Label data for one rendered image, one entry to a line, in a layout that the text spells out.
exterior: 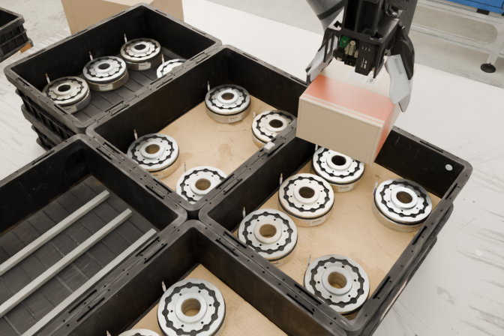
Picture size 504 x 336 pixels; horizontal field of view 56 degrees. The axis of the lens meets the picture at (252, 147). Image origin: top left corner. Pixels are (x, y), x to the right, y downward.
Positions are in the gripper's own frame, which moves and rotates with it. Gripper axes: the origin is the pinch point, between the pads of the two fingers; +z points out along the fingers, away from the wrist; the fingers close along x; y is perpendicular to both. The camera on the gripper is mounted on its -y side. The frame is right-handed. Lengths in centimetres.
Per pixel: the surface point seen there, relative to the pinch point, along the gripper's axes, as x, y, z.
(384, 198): 7.9, -3.0, 23.4
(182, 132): -36.6, -1.2, 26.6
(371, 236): 8.5, 3.8, 26.6
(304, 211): -3.5, 7.2, 23.4
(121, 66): -61, -10, 24
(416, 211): 13.8, -3.1, 23.4
